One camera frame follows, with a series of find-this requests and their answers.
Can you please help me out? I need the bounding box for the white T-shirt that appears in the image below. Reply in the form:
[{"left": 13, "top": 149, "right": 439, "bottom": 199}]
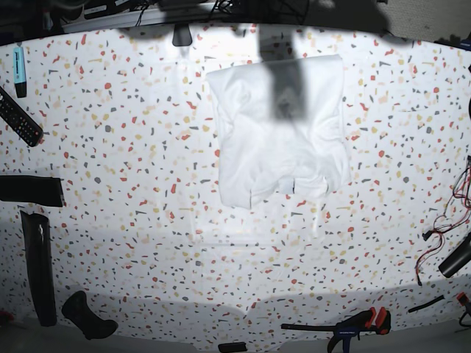
[{"left": 207, "top": 55, "right": 350, "bottom": 209}]

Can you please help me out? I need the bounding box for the small black block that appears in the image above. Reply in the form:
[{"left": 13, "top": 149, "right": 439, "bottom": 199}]
[{"left": 218, "top": 342, "right": 247, "bottom": 353}]

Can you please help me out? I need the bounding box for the black orange bar clamp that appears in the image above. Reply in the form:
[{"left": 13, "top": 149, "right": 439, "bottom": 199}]
[{"left": 280, "top": 307, "right": 392, "bottom": 353}]

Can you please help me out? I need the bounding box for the long black tube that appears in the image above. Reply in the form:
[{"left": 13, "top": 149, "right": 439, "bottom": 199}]
[{"left": 20, "top": 211, "right": 57, "bottom": 327}]

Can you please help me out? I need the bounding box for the black TV remote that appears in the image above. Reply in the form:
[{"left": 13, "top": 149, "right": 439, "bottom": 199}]
[{"left": 0, "top": 88, "right": 43, "bottom": 147}]

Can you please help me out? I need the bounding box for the black cylinder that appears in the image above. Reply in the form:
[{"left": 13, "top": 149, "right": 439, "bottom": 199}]
[{"left": 439, "top": 234, "right": 471, "bottom": 278}]

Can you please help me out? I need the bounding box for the blue highlighter marker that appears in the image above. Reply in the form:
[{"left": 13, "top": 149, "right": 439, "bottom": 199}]
[{"left": 13, "top": 46, "right": 27, "bottom": 99}]

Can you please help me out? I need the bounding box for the black bracket on rail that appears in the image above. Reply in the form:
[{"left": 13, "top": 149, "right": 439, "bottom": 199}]
[{"left": 172, "top": 24, "right": 193, "bottom": 47}]

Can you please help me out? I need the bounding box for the aluminium extrusion rail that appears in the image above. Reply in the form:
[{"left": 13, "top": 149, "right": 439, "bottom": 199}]
[{"left": 63, "top": 8, "right": 171, "bottom": 33}]

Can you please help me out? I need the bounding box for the flat black strap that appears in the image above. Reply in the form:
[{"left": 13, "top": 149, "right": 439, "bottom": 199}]
[{"left": 0, "top": 175, "right": 64, "bottom": 208}]

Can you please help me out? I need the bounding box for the red black wire bundle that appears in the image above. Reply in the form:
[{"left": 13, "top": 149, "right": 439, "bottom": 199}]
[{"left": 414, "top": 156, "right": 471, "bottom": 286}]

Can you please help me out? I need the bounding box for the black cable piece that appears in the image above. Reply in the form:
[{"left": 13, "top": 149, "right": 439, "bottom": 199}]
[{"left": 407, "top": 295, "right": 445, "bottom": 314}]

